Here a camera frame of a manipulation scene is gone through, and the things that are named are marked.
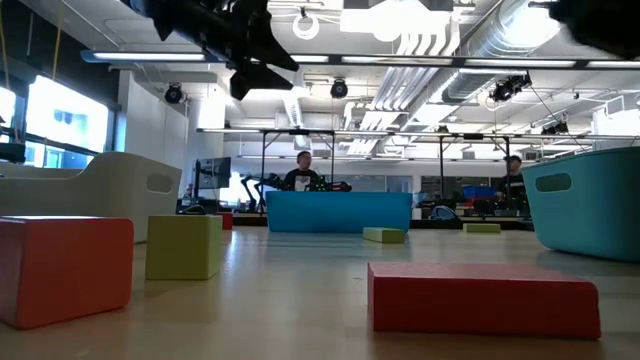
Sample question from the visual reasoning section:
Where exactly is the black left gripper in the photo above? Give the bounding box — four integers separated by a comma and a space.
199, 0, 301, 102

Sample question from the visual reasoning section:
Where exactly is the green cube block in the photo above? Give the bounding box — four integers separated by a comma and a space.
145, 214, 224, 282

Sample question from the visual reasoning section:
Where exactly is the large red block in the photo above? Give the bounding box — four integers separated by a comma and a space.
367, 262, 602, 341

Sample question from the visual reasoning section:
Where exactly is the black ceiling spotlight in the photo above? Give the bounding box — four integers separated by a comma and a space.
163, 82, 184, 105
329, 77, 350, 100

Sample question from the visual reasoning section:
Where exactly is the person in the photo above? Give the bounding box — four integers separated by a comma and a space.
496, 154, 529, 211
283, 149, 321, 193

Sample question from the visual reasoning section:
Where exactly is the black computer monitor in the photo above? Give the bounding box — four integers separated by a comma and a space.
193, 156, 233, 191

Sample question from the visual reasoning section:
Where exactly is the ceiling light bar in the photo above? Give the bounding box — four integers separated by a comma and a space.
79, 49, 640, 70

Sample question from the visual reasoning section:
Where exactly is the dark background desk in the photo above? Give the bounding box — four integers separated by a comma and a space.
177, 198, 221, 215

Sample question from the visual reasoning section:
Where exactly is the blue plastic bin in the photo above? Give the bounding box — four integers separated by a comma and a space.
265, 190, 414, 234

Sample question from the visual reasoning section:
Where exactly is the white plastic bin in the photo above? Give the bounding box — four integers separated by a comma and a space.
0, 151, 183, 245

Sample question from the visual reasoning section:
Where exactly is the blue round bag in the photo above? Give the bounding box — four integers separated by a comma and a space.
429, 204, 457, 221

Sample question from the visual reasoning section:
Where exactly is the blue background crate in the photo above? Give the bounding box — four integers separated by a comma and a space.
462, 185, 496, 200

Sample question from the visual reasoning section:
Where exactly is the black window ledge box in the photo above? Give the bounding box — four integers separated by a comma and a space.
0, 142, 27, 165

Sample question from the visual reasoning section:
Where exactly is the large orange block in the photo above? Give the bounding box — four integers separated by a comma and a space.
0, 215, 135, 330

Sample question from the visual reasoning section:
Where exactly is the black ceiling track fixture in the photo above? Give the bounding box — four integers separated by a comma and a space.
540, 119, 570, 136

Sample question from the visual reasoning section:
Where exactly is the teal plastic bin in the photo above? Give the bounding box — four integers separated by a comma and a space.
519, 146, 640, 264

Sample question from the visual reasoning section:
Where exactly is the white coiled ceiling cable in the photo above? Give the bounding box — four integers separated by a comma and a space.
291, 12, 321, 41

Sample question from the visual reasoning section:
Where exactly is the black metal rig frame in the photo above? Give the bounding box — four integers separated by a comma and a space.
259, 128, 337, 216
438, 132, 512, 211

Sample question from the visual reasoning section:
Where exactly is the silver ventilation duct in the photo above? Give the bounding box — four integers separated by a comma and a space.
439, 0, 564, 104

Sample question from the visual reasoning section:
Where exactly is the black ceiling camera cluster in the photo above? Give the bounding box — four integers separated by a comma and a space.
488, 72, 534, 104

